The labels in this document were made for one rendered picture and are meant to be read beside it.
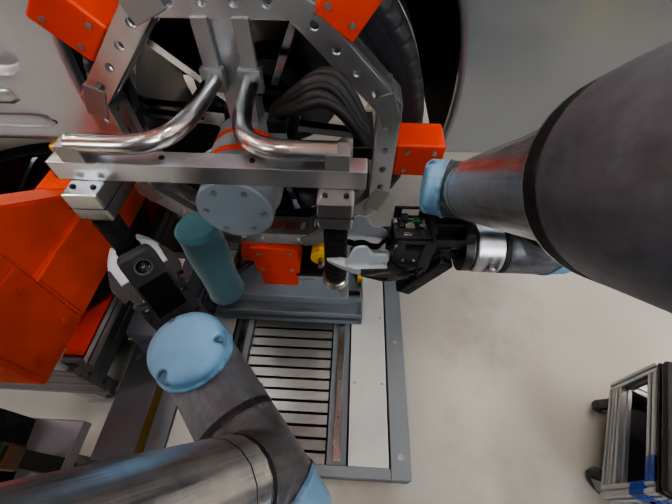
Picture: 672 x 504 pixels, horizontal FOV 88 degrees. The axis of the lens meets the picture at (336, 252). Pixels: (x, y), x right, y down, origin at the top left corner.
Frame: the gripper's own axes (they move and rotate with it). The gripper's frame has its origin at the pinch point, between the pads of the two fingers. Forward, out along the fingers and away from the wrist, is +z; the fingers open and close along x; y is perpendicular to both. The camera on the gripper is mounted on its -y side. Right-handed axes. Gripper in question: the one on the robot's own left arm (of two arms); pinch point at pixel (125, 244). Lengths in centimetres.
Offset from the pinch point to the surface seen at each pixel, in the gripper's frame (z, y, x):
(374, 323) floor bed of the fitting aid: -16, 75, 50
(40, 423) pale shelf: 6, 38, -35
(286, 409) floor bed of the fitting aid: -18, 77, 8
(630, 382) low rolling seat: -84, 64, 89
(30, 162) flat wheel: 96, 35, -12
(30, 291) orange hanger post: 16.8, 14.6, -19.1
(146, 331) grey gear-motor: 13.9, 42.6, -9.6
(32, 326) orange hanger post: 13.2, 19.3, -22.7
